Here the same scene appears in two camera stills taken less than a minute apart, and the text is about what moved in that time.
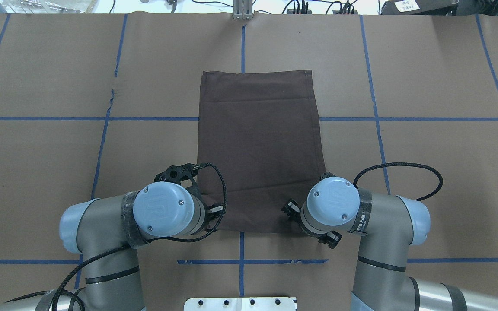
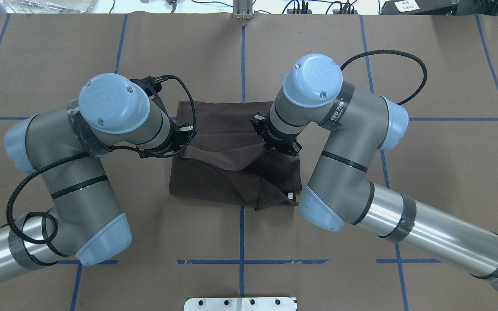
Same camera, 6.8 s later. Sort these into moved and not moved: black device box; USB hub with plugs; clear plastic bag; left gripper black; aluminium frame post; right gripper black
Moved: right gripper black; left gripper black
Not moved: clear plastic bag; black device box; aluminium frame post; USB hub with plugs
